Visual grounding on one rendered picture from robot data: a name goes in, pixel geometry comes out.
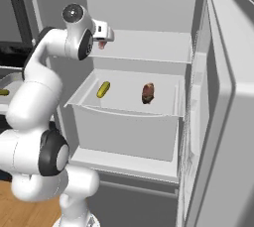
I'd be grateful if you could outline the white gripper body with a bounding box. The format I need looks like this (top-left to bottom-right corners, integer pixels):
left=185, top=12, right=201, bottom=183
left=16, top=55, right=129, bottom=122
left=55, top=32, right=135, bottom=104
left=99, top=26, right=116, bottom=43

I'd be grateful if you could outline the pink red steak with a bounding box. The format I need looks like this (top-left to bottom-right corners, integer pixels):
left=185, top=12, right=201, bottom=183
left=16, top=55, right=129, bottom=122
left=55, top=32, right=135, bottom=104
left=97, top=41, right=109, bottom=51

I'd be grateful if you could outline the red brown steak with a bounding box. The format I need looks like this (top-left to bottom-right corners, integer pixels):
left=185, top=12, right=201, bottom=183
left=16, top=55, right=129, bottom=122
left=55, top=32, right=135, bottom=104
left=141, top=82, right=156, bottom=105

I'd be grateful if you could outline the clear tupperware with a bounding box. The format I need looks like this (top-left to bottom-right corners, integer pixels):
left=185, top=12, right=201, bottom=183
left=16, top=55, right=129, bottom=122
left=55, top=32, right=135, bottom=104
left=0, top=71, right=26, bottom=114

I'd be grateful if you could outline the grey fridge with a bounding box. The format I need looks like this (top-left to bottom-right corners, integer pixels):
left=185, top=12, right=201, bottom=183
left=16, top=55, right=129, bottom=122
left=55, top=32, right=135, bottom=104
left=17, top=0, right=254, bottom=227

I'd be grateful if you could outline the white fridge shelf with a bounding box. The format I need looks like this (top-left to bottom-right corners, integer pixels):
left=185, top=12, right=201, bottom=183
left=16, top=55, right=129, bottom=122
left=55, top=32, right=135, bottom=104
left=86, top=28, right=193, bottom=65

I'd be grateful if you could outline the white fridge drawer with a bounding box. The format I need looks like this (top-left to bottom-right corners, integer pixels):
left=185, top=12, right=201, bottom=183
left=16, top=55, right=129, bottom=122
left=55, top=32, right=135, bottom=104
left=63, top=68, right=187, bottom=163

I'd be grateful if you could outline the grey fridge door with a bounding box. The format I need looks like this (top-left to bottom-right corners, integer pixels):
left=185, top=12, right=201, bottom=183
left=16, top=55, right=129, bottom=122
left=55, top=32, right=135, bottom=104
left=177, top=0, right=254, bottom=227

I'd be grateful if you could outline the grey wall cupboard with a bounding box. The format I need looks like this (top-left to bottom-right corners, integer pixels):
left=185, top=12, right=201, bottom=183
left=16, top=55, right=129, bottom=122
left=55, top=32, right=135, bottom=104
left=0, top=0, right=24, bottom=45

